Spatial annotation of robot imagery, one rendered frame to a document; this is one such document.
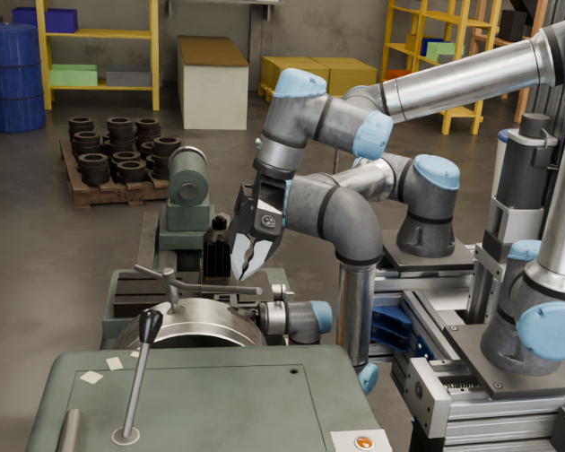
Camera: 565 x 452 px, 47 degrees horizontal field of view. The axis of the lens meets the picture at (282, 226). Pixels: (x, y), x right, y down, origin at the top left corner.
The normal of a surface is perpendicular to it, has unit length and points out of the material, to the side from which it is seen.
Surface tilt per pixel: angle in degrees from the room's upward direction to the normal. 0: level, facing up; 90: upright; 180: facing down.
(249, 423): 0
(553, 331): 97
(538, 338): 97
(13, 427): 0
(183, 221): 90
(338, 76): 90
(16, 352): 0
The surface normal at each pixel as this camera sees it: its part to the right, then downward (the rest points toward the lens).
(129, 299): 0.06, -0.92
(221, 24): 0.18, 0.40
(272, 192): 0.33, -0.55
